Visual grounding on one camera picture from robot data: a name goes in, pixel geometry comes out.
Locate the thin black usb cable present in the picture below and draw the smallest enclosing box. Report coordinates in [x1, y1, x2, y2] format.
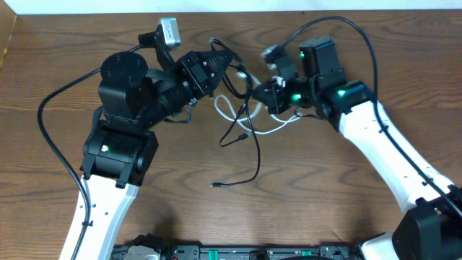
[209, 97, 262, 188]

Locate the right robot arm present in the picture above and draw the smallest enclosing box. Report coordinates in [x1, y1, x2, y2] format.
[253, 37, 461, 259]

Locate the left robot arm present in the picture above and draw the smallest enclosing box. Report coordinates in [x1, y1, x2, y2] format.
[60, 50, 233, 259]

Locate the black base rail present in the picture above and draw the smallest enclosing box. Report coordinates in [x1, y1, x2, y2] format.
[110, 233, 362, 260]

